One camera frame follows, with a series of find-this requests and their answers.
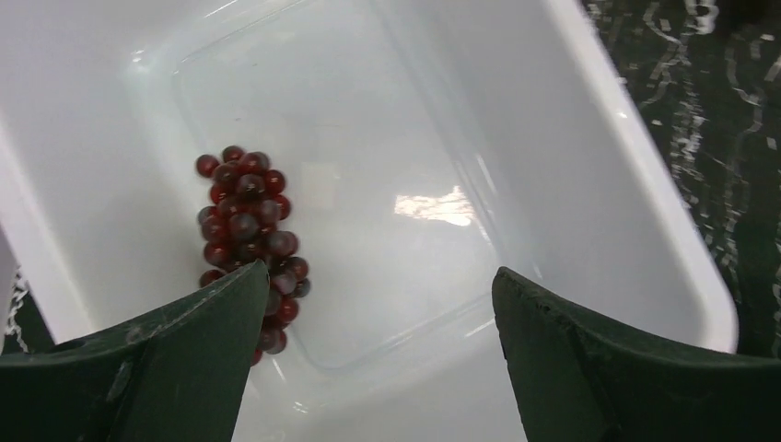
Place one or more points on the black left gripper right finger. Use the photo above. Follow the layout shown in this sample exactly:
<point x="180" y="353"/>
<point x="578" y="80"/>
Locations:
<point x="578" y="375"/>

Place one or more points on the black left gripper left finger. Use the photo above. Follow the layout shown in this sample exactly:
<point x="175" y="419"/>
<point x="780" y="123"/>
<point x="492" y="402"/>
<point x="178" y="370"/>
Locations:
<point x="175" y="373"/>

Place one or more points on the dark red grape bunch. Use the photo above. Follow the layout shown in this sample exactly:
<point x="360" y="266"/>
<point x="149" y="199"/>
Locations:
<point x="241" y="225"/>

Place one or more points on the white plastic bin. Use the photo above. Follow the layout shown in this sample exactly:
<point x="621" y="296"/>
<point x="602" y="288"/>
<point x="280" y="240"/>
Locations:
<point x="425" y="145"/>

